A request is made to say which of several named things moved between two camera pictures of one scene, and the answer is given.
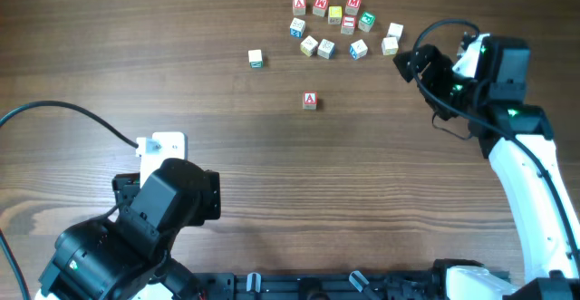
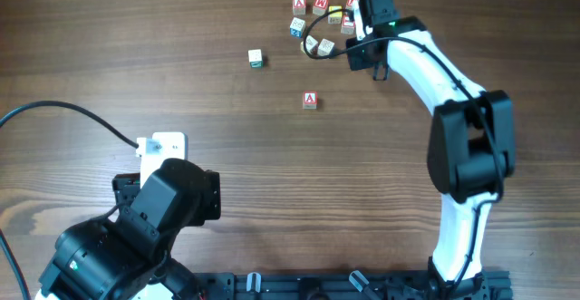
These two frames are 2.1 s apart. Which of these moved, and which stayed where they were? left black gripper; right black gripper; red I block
Moved: right black gripper
Stayed: left black gripper; red I block
